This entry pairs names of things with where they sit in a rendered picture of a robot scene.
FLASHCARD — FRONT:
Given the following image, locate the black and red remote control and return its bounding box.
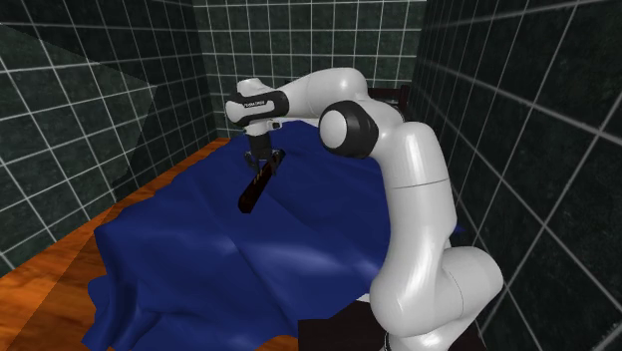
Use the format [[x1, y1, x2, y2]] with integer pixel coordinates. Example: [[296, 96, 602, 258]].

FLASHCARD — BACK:
[[236, 161, 279, 215]]

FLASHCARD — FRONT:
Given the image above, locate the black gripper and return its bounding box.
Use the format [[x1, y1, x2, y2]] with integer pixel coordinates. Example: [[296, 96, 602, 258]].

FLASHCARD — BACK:
[[243, 132, 287, 177]]

